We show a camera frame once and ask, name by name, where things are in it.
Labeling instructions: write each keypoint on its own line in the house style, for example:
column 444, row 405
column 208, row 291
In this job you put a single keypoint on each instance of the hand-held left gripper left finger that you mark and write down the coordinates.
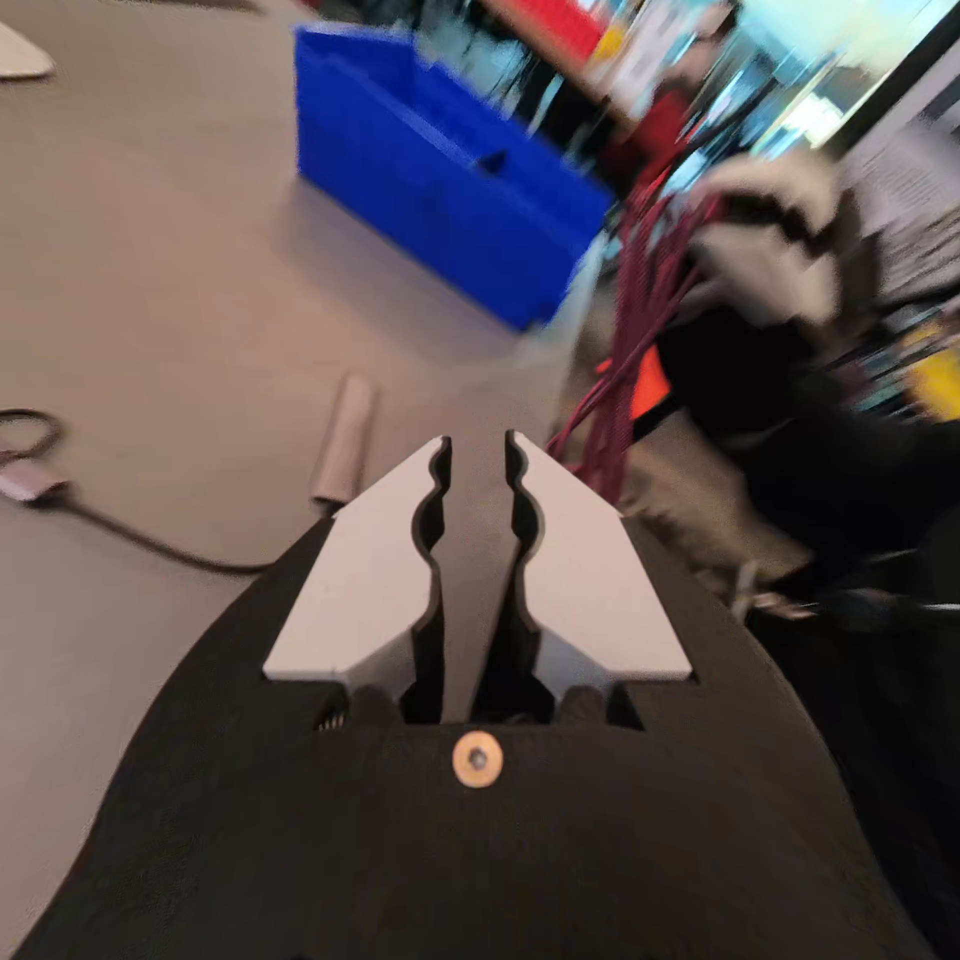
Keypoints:
column 352, row 592

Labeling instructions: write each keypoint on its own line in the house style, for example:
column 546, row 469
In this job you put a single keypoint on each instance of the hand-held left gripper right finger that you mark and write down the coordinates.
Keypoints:
column 600, row 592

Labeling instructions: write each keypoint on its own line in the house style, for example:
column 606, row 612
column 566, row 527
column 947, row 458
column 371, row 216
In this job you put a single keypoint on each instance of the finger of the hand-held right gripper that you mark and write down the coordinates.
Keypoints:
column 772, row 277
column 787, row 184

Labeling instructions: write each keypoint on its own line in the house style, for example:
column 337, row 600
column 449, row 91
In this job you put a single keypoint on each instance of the grey usb hub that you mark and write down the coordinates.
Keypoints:
column 345, row 435

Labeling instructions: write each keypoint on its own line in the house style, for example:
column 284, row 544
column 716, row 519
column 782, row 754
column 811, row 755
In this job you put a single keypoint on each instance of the blue plastic bin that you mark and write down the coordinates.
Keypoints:
column 450, row 187

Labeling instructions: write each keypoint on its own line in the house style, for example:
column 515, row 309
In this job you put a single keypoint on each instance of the person's right forearm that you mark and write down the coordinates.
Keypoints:
column 862, row 480

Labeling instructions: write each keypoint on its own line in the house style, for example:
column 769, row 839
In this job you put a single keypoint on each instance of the person's right hand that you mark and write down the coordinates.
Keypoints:
column 735, row 375

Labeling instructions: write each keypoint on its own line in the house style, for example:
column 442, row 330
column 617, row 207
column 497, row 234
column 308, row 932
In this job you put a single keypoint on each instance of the red fabric bag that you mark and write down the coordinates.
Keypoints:
column 652, row 135

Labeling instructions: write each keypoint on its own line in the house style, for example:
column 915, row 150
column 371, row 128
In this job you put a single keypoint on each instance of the orange traffic cone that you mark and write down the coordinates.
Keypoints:
column 649, row 382

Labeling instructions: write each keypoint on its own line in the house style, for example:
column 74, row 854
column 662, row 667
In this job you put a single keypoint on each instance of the wooden work desk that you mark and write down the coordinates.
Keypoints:
column 555, row 67

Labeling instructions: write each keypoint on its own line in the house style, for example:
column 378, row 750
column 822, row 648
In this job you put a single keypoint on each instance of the red plastic bin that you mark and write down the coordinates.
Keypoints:
column 562, row 22

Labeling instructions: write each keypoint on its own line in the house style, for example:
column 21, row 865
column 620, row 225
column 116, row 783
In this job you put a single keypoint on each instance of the white monitor stand base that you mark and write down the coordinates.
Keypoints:
column 19, row 56

